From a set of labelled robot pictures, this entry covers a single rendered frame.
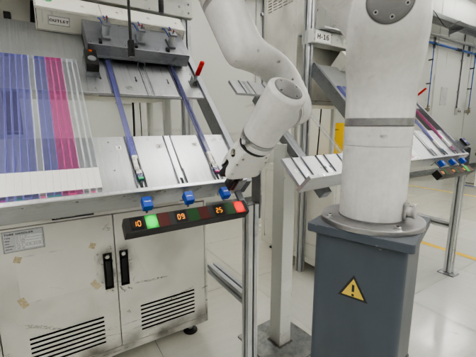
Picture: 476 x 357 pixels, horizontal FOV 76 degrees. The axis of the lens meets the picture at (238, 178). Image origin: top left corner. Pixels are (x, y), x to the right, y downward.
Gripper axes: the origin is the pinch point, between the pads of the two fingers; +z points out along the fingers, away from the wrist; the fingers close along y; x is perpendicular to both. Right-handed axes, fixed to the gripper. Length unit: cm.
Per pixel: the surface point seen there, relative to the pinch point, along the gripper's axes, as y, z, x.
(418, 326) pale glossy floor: 91, 46, -58
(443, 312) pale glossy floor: 112, 45, -59
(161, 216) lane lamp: -19.0, 6.4, -3.6
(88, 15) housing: -26, -2, 70
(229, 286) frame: 10.0, 43.7, -16.9
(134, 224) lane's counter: -25.9, 6.4, -4.6
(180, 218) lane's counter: -14.6, 6.4, -5.0
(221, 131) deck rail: 8.0, 4.8, 23.4
